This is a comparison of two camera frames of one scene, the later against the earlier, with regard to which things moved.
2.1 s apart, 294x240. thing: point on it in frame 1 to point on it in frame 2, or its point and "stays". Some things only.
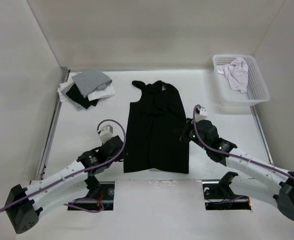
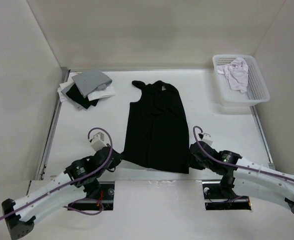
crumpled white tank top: [236, 72] stays
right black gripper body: [190, 132] to [195, 163]
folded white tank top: [108, 92] stays
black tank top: [154, 125] stays
